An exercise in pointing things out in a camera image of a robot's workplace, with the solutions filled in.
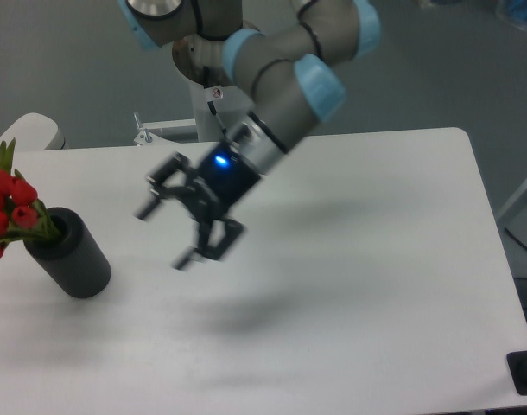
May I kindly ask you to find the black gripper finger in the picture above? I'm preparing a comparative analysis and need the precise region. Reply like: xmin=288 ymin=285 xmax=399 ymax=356
xmin=171 ymin=218 xmax=245 ymax=271
xmin=134 ymin=152 xmax=203 ymax=220

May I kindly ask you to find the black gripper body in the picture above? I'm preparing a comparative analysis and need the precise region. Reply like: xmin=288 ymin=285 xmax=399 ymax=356
xmin=189 ymin=145 xmax=261 ymax=221

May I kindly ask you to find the red tulip bouquet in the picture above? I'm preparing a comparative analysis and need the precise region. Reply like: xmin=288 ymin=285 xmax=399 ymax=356
xmin=0 ymin=139 xmax=63 ymax=258

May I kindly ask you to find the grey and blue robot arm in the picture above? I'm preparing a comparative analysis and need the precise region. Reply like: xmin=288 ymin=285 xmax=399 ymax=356
xmin=119 ymin=1 xmax=381 ymax=270

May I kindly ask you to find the black cylindrical vase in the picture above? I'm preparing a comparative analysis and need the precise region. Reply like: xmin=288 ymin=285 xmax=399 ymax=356
xmin=24 ymin=207 xmax=111 ymax=299

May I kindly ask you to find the white chair on left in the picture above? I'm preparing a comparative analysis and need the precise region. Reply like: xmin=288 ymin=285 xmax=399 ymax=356
xmin=0 ymin=112 xmax=67 ymax=152

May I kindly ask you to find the black device at table edge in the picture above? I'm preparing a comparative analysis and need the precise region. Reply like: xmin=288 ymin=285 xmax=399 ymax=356
xmin=506 ymin=351 xmax=527 ymax=396

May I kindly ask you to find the blue object top right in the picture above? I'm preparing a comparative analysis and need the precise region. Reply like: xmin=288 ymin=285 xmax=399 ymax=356
xmin=495 ymin=0 xmax=527 ymax=31

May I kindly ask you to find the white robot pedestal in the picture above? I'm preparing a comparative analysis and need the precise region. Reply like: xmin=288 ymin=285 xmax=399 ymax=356
xmin=132 ymin=34 xmax=256 ymax=147

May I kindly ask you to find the black pedestal cable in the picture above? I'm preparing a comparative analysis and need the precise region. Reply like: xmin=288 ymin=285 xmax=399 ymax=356
xmin=202 ymin=65 xmax=233 ymax=144

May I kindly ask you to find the black cable on floor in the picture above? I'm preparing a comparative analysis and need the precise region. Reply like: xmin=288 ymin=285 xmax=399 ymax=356
xmin=504 ymin=227 xmax=527 ymax=254

